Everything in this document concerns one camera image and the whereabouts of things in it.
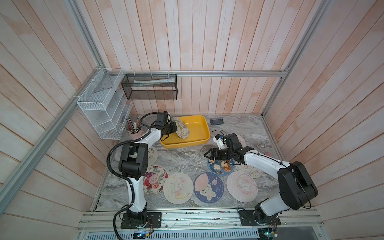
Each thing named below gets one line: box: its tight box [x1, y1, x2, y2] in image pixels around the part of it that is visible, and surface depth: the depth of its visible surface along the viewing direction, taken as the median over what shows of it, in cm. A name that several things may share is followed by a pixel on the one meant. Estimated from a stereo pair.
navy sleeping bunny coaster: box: [193, 172, 224, 204], surface depth 86 cm
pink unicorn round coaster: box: [236, 133, 246, 149], surface depth 108 cm
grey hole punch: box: [209, 117, 224, 126], surface depth 118 cm
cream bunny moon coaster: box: [163, 172, 194, 205], surface depth 86 cm
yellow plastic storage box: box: [159, 115, 211, 149], surface depth 108 cm
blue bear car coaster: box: [207, 159, 236, 176], surface depth 94 cm
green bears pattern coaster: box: [171, 117, 190, 140], surface depth 108 cm
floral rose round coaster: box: [143, 165, 169, 195], surface depth 88 cm
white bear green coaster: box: [148, 146, 158, 167], surface depth 100 cm
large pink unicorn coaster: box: [226, 171, 258, 203], surface depth 86 cm
